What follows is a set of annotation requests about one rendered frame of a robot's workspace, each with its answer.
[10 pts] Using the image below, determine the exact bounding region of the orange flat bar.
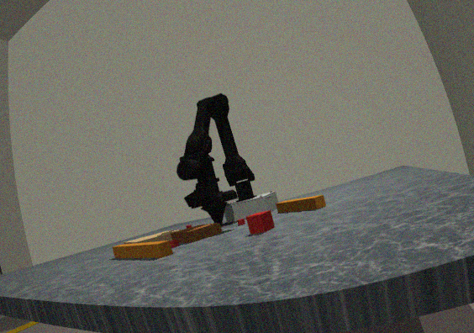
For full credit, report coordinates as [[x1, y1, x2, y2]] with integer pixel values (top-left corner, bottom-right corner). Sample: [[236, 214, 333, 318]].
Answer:
[[113, 240, 173, 258], [276, 195, 326, 213]]

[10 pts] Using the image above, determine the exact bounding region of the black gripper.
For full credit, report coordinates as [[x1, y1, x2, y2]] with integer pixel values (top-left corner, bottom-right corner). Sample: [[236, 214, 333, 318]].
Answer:
[[191, 175, 238, 226]]

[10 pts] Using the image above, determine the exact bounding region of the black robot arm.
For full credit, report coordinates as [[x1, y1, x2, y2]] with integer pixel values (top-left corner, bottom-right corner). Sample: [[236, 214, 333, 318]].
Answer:
[[177, 93, 257, 207]]

